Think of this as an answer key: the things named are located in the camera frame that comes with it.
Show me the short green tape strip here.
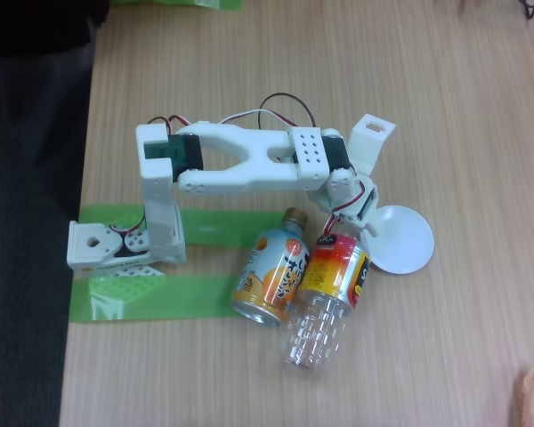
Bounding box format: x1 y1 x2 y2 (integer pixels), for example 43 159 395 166
78 204 290 248

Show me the orange juice bottle can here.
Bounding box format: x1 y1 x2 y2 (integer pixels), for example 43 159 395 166
230 206 311 328

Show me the clear plastic bottle red label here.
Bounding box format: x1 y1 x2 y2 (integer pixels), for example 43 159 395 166
283 222 371 377

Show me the white round plate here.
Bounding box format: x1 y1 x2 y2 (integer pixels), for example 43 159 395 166
360 204 436 276

